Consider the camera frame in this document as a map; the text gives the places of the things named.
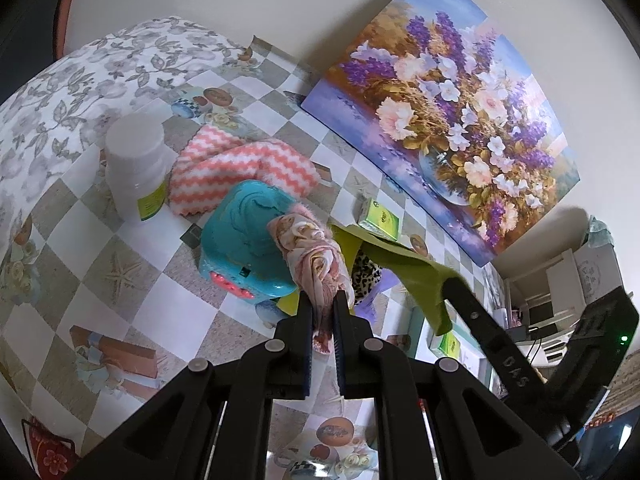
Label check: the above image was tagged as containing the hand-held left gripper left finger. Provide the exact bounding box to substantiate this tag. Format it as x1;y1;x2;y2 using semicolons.
65;290;316;480

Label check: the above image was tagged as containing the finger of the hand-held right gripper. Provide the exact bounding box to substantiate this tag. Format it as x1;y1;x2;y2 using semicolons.
440;275;547;404

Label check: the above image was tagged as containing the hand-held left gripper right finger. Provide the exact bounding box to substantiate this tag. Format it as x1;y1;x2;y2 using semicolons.
333;290;581;480

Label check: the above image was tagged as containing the leopard print scrunchie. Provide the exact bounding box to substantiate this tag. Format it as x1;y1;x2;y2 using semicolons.
350;252;386;301

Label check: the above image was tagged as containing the green rimmed white tray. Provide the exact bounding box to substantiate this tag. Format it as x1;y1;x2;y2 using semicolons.
407;305;503;396

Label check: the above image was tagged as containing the pink floral scarf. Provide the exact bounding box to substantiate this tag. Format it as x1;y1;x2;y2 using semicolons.
266;203;356;356

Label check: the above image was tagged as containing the pink white striped cloth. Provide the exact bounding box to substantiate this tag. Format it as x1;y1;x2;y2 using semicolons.
167;125;321;218

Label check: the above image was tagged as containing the small green carton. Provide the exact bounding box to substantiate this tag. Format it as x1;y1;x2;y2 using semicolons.
357;199;401;241
427;332;461;358

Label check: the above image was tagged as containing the purple cloth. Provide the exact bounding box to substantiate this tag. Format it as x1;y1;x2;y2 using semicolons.
352;280;401;321

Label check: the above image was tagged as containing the white shelf unit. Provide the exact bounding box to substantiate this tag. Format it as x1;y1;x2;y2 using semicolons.
502;245;626;368

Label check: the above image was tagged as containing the teal plastic box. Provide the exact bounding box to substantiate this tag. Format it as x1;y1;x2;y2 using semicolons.
199;180;301;306

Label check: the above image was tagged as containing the pale green cloth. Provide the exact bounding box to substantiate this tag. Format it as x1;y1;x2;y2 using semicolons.
587;215;613;248

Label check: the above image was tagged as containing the flower painting canvas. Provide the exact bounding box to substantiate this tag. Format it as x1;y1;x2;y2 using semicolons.
300;0;582;268

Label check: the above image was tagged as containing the white plastic bottle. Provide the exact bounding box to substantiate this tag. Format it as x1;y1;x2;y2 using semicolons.
103;112;171;223

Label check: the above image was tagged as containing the reddish brown board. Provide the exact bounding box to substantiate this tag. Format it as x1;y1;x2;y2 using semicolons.
52;0;83;61

